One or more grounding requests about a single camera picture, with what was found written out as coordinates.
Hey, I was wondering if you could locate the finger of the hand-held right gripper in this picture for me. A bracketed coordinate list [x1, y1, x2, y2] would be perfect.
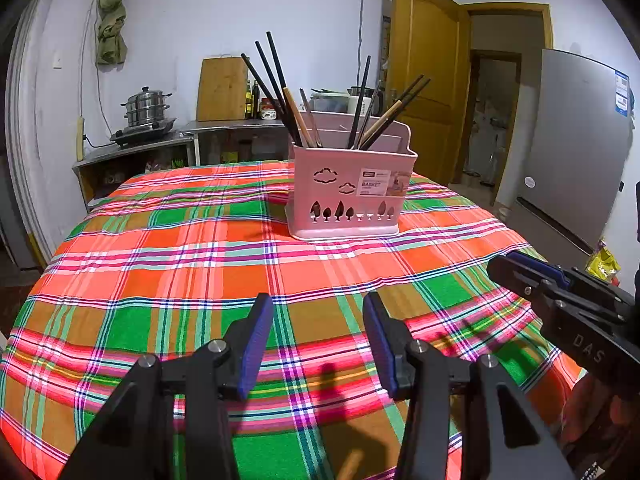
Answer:
[487, 256, 572, 314]
[505, 250, 640, 317]

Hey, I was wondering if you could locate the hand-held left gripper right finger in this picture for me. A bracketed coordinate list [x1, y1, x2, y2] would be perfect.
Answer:
[362, 291, 577, 480]

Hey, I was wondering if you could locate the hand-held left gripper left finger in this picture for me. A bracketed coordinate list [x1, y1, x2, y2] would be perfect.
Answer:
[59, 292, 275, 480]

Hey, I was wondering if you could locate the pink utensil basket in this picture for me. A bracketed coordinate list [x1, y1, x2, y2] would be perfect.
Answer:
[285, 111, 418, 241]

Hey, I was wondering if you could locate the bamboo chopstick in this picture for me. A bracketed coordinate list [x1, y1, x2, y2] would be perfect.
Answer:
[359, 101, 403, 151]
[282, 87, 315, 149]

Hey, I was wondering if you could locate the person's right hand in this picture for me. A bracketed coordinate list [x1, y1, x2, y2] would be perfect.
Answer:
[562, 375, 640, 461]

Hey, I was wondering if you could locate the yellow plastic bag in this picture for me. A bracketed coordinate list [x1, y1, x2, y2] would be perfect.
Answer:
[586, 240, 622, 281]

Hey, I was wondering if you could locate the plaid tablecloth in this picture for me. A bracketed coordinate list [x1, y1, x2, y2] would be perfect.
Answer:
[0, 160, 586, 480]

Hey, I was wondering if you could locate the silver refrigerator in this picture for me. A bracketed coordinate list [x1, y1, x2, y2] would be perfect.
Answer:
[515, 49, 633, 266]

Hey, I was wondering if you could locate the tall metal table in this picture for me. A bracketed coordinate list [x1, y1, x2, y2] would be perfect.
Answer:
[182, 117, 296, 166]

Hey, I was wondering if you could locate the low metal table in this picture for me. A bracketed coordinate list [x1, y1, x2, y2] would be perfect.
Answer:
[72, 132, 196, 211]

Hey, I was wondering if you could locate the yellow wooden door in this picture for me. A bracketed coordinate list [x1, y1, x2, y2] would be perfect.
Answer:
[385, 0, 471, 186]

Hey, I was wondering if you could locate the induction cooker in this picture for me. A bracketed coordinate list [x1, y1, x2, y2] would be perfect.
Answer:
[110, 117, 178, 148]

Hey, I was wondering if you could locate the white electric kettle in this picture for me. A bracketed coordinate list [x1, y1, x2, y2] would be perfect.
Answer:
[348, 86, 386, 113]

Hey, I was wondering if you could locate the white plastic container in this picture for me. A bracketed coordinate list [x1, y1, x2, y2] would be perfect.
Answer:
[311, 89, 351, 113]

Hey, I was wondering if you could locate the wooden cutting board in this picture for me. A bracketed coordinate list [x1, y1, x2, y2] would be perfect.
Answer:
[196, 56, 249, 122]

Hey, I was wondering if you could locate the steel steamer pot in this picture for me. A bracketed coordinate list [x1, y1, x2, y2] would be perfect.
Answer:
[121, 86, 173, 127]

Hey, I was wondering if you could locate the green curtain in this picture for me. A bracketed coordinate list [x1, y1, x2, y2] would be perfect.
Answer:
[96, 0, 132, 66]

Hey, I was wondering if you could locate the yellow door frame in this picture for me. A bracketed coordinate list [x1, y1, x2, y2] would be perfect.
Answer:
[460, 2, 555, 206]

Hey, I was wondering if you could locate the narrow wall hanging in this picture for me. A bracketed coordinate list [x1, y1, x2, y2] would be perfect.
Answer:
[381, 0, 392, 68]

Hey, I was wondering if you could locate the black wall cable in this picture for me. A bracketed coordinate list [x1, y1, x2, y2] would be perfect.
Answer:
[359, 0, 366, 91]

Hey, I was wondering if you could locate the white arched doorway frame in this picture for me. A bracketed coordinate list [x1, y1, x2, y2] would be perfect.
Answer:
[5, 0, 56, 266]

